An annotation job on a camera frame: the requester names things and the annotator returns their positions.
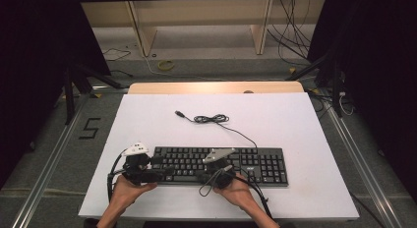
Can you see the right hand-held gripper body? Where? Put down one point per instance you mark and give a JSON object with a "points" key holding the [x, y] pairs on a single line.
{"points": [[221, 172]]}

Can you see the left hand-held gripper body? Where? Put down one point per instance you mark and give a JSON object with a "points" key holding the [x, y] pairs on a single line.
{"points": [[139, 170]]}

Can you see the black keyboard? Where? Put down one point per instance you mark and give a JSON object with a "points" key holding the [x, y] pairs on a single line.
{"points": [[262, 165]]}

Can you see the person's left hand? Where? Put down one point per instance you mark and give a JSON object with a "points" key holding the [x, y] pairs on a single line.
{"points": [[126, 193]]}

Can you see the person's right hand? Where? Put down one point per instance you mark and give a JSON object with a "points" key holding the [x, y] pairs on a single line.
{"points": [[239, 193]]}

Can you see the person's dark clothing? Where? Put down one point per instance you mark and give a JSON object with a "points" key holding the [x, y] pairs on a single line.
{"points": [[196, 225]]}

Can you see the white table board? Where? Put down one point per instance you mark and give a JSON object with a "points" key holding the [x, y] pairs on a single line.
{"points": [[278, 129]]}

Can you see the wooden table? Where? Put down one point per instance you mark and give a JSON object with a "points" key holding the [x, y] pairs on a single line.
{"points": [[196, 87]]}

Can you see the yellow tape roll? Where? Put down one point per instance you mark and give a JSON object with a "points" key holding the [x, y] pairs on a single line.
{"points": [[160, 66]]}

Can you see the black metal stand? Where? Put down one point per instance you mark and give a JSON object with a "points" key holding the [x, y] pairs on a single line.
{"points": [[336, 90], [69, 97]]}

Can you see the wooden shelf unit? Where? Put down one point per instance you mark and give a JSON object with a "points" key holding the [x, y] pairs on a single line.
{"points": [[144, 31]]}

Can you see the black curtain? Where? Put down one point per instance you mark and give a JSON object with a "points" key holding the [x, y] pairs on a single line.
{"points": [[383, 74], [32, 74]]}

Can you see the aluminium floor rail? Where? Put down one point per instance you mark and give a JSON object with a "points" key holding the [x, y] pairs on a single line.
{"points": [[357, 156], [49, 162]]}

